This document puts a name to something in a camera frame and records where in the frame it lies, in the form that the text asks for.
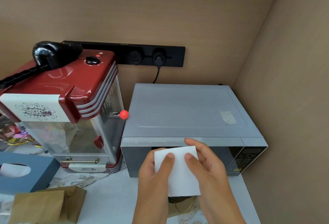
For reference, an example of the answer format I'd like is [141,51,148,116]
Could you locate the blue tissue box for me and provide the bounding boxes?
[0,151,61,195]

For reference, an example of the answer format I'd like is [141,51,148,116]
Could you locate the black power plug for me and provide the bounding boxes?
[152,53,166,67]

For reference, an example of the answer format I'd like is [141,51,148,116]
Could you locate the colourful snack packet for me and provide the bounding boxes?
[0,122,44,148]

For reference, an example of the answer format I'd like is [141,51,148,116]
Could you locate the person's left hand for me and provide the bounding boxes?
[138,151,175,209]

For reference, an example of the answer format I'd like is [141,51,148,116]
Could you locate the small brown paper bag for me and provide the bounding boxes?
[168,195,199,219]

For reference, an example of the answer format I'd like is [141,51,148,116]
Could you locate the white tissue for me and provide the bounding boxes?
[0,163,31,178]

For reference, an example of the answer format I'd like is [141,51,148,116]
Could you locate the person's left forearm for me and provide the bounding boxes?
[132,207,169,224]

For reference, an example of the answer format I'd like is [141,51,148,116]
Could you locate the person's right forearm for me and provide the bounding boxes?
[204,202,248,224]

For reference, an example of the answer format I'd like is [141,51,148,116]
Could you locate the white sponge block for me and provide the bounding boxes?
[154,146,201,197]

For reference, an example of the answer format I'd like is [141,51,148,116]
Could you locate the red popcorn machine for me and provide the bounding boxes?
[0,49,127,174]

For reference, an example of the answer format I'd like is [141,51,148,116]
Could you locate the silver microwave oven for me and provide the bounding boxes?
[120,83,268,178]

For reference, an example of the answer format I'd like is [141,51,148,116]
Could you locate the person's right hand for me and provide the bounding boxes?
[184,138,237,209]

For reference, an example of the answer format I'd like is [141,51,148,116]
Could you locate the black wall power strip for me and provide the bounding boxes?
[62,41,186,68]

